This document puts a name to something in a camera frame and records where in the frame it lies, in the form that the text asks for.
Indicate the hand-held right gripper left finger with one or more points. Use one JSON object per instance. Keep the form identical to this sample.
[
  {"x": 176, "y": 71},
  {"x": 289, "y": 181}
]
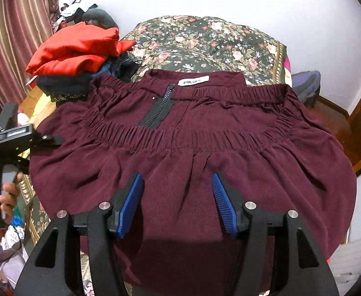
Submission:
[{"x": 131, "y": 205}]

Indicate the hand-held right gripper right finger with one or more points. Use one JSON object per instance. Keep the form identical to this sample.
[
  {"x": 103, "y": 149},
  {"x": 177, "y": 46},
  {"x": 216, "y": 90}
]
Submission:
[{"x": 225, "y": 206}]

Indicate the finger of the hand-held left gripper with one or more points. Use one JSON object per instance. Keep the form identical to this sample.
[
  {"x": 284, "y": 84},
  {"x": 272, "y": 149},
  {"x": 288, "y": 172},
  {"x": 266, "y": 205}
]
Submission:
[
  {"x": 6, "y": 115},
  {"x": 52, "y": 140}
]

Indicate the maroon button shirt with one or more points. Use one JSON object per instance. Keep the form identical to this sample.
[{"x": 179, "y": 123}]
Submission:
[{"x": 183, "y": 166}]

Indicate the dark navy folded clothes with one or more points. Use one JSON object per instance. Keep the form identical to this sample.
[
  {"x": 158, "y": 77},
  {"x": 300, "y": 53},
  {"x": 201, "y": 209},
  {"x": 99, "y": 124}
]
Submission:
[{"x": 66, "y": 84}]

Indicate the pile of mixed clothes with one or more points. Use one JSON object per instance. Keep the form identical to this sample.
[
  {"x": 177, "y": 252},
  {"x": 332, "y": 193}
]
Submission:
[{"x": 75, "y": 9}]

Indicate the person's left hand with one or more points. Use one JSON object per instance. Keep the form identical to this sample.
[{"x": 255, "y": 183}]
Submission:
[{"x": 11, "y": 194}]

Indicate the yellow cloth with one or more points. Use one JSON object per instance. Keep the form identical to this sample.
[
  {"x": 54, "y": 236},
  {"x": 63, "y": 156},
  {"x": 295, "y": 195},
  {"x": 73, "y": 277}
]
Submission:
[{"x": 35, "y": 101}]

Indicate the striped brown curtain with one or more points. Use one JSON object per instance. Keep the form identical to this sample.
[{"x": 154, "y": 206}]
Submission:
[{"x": 17, "y": 37}]

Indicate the red folded garment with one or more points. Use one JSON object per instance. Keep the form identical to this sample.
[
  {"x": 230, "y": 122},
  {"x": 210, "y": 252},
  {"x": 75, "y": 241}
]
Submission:
[{"x": 69, "y": 52}]

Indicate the white papers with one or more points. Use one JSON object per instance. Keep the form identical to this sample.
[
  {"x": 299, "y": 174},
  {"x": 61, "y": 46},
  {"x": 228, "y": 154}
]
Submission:
[{"x": 14, "y": 246}]

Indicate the grey bundled garment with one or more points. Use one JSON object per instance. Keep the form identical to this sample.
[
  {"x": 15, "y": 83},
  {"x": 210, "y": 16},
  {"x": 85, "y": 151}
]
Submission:
[{"x": 101, "y": 15}]

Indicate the purple bag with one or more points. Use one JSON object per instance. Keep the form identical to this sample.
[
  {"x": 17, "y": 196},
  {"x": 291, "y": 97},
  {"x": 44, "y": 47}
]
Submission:
[{"x": 306, "y": 86}]

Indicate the floral green blanket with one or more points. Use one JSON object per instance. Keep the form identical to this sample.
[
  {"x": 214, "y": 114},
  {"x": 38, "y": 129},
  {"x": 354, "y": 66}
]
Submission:
[{"x": 199, "y": 46}]

